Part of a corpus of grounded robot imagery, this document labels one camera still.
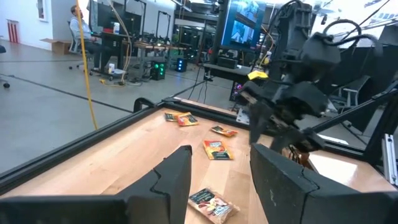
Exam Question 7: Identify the black table frame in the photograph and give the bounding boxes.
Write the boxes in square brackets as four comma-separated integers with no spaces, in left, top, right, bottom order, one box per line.
[0,79,398,195]

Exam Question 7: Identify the computer with blue lights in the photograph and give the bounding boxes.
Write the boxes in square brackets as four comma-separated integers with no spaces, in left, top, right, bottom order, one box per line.
[175,57,189,73]

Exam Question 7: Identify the black office chair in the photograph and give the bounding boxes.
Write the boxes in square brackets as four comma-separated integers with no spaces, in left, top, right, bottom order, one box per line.
[334,74,371,108]

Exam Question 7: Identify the gray office chair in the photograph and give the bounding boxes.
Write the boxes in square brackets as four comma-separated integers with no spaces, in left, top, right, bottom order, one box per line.
[67,20,82,70]

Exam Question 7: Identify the black room partition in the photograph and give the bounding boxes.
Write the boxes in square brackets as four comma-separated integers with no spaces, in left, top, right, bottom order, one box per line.
[338,24,398,134]

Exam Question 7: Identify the yellow hanging cable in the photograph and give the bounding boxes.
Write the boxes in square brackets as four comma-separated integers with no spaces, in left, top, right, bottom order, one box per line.
[75,0,99,131]

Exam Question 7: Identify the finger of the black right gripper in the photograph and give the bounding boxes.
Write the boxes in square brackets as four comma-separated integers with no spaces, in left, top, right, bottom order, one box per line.
[270,119,326,154]
[239,80,275,146]

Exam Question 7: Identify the cardboard box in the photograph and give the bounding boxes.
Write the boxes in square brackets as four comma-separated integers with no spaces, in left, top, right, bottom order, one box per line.
[39,37,72,56]

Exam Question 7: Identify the computer with green lights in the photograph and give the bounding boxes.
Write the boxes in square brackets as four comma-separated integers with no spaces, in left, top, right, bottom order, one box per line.
[150,60,167,82]

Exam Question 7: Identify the red striped panel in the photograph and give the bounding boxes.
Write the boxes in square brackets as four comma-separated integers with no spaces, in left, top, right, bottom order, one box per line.
[6,18,19,44]

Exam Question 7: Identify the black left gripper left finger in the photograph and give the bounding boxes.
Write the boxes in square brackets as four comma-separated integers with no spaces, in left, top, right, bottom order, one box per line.
[0,145,193,224]

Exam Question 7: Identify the yellow gripper tag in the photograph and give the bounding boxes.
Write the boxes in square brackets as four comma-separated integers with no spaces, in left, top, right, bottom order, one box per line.
[247,70,269,81]

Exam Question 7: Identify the person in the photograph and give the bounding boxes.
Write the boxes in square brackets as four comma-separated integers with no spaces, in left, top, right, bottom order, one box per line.
[68,4,105,72]

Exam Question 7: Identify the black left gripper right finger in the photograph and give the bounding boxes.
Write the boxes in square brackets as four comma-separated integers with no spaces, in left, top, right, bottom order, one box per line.
[249,142,398,224]

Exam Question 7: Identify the silver aluminium extrusion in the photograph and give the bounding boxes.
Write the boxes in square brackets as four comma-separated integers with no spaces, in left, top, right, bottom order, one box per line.
[381,133,398,187]

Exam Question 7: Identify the white power adapter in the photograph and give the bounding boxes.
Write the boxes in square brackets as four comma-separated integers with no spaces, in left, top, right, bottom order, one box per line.
[235,107,251,126]

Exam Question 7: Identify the black office desk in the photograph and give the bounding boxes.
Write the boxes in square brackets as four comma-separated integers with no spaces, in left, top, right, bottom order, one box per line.
[88,30,133,77]
[203,63,252,83]

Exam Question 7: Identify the orange mango tea bag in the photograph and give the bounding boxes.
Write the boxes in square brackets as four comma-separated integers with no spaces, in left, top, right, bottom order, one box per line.
[176,111,200,128]
[164,111,180,123]
[203,139,234,161]
[210,124,239,138]

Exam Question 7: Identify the large display screen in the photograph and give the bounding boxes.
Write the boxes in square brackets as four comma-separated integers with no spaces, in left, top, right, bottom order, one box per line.
[220,0,267,53]

